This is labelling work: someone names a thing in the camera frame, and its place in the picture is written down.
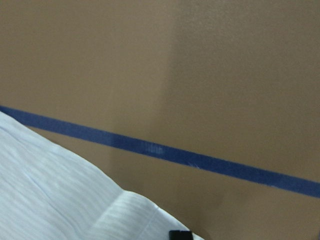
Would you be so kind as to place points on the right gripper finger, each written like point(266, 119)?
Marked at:
point(180, 235)

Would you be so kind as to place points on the light blue button-up shirt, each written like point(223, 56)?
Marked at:
point(50, 193)

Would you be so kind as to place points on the brown paper table cover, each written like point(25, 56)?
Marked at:
point(237, 80)

